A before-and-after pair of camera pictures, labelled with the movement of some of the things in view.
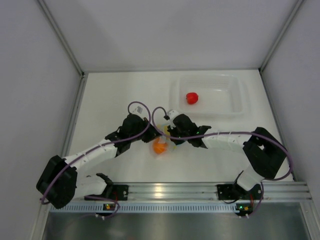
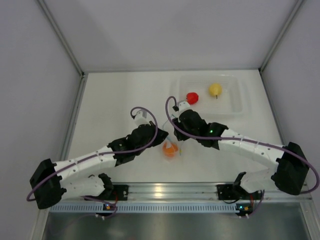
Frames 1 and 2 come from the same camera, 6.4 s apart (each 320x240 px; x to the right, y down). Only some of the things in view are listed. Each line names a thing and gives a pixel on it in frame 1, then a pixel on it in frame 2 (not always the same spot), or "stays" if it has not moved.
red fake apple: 192,98 stays
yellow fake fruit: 166,132 to 215,89
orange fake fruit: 159,148 to 169,152
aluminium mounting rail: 207,192 stays
